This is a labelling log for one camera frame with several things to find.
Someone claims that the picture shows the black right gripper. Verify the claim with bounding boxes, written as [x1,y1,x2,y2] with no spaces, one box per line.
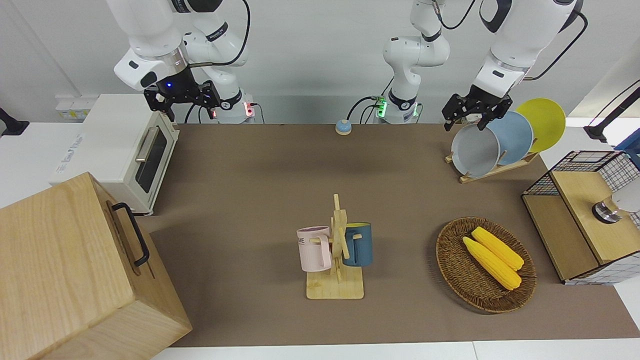
[144,67,222,123]

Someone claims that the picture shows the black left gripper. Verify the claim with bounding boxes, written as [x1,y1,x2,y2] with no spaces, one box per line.
[441,84,514,133]

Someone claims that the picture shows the gray plate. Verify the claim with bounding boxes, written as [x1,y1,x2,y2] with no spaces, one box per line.
[451,123,501,178]

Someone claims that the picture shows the blue plate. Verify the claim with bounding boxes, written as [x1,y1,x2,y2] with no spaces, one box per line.
[487,111,535,166]

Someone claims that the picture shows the wooden plate rack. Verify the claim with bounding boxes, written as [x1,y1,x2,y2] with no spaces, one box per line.
[445,150,540,184]

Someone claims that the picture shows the yellow plate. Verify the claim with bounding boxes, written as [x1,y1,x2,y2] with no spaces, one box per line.
[516,98,567,154]

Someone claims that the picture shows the white toaster oven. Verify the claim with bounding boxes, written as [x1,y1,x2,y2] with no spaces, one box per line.
[49,93,181,216]

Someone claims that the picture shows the brown table mat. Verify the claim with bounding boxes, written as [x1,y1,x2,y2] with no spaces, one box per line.
[137,123,640,348]

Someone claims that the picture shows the yellow corn cob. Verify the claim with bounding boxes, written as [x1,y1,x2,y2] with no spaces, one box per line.
[462,236,522,291]
[471,226,525,272]

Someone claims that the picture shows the brown wicker basket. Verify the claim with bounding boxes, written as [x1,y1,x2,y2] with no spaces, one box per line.
[436,216,537,314]

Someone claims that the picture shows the dark blue mug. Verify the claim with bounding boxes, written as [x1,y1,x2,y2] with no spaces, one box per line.
[342,222,374,267]

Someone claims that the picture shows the blue box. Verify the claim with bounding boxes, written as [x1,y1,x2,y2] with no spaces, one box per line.
[615,135,640,168]

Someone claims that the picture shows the pink mug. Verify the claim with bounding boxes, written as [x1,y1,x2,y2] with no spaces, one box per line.
[296,226,333,273]

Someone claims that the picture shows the light wooden drawer box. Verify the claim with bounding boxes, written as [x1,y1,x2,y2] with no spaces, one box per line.
[0,171,193,360]

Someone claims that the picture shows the small wooden block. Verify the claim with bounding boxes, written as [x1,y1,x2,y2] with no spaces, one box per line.
[306,194,365,300]

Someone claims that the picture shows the toaster oven door handle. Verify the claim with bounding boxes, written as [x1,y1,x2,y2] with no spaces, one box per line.
[134,126,161,164]

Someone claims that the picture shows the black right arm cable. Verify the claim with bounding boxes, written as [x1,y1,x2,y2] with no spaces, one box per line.
[184,0,251,68]

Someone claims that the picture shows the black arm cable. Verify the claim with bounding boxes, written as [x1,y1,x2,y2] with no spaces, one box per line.
[184,0,251,68]
[434,0,589,82]

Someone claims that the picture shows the white wall power outlet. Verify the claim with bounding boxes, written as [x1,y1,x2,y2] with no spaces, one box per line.
[56,97,98,120]

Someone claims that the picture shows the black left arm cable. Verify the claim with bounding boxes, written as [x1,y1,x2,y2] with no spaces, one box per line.
[434,0,589,82]

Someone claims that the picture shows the black camera stand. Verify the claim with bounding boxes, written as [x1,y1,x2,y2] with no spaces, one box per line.
[583,80,640,143]
[0,107,30,137]

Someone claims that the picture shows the black wire wooden shelf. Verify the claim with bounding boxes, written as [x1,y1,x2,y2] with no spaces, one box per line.
[521,150,640,286]

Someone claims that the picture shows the black drawer box handle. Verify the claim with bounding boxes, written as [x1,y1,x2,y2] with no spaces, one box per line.
[111,202,151,267]

